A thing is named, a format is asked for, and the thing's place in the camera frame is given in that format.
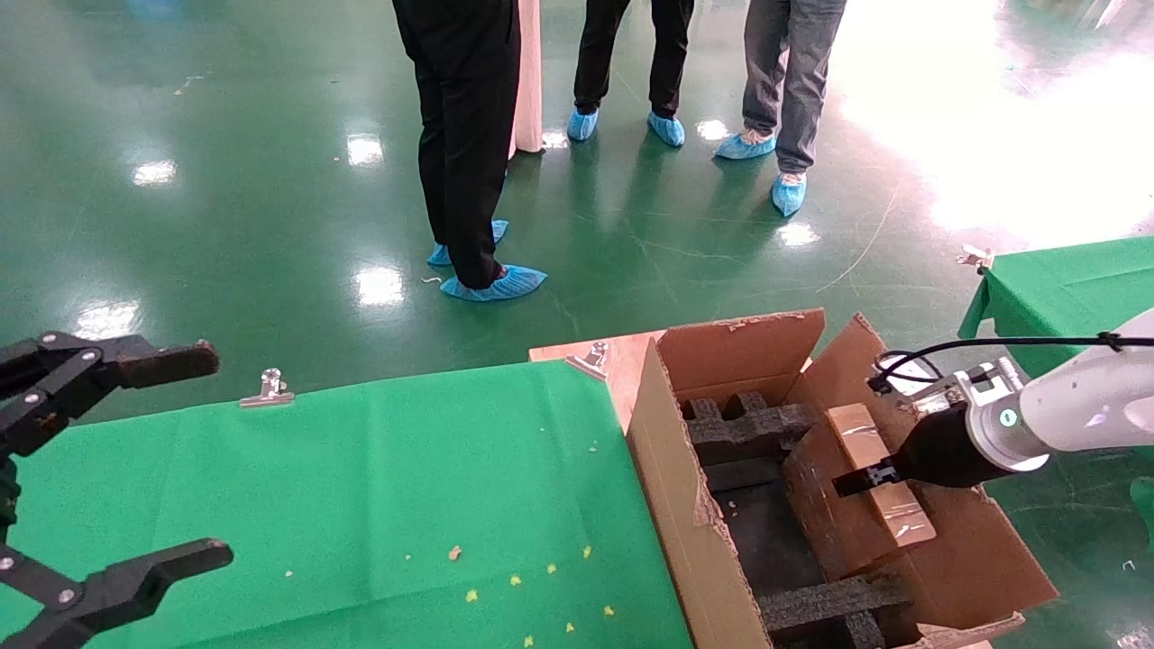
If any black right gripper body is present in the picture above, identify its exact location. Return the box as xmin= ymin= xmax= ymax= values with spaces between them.
xmin=893 ymin=402 xmax=994 ymax=489

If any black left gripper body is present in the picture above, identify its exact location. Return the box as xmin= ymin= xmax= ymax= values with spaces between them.
xmin=0 ymin=456 xmax=22 ymax=544

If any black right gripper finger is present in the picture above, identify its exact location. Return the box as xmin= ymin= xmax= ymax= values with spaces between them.
xmin=830 ymin=461 xmax=903 ymax=498

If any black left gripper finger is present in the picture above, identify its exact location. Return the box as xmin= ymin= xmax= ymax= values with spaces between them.
xmin=0 ymin=539 xmax=234 ymax=649
xmin=0 ymin=331 xmax=221 ymax=461

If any small taped cardboard box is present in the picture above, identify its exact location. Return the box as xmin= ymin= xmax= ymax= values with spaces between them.
xmin=783 ymin=403 xmax=939 ymax=582

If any large open cardboard carton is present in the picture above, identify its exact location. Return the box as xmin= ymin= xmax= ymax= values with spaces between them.
xmin=627 ymin=308 xmax=1060 ymax=649

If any green plastic object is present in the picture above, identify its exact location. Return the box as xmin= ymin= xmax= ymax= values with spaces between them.
xmin=1130 ymin=476 xmax=1154 ymax=553

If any large green table cloth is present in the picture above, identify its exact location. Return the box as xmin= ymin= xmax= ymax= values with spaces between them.
xmin=0 ymin=361 xmax=695 ymax=649

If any person in black trousers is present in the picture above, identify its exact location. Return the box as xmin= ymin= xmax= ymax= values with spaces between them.
xmin=394 ymin=0 xmax=548 ymax=303
xmin=566 ymin=0 xmax=695 ymax=148

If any person in grey jeans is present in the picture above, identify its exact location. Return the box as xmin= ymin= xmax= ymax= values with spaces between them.
xmin=714 ymin=0 xmax=848 ymax=217

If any black camera cable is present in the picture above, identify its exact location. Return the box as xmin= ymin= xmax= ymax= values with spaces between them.
xmin=867 ymin=334 xmax=1154 ymax=395

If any white post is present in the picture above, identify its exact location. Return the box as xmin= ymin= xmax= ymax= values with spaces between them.
xmin=509 ymin=0 xmax=545 ymax=159

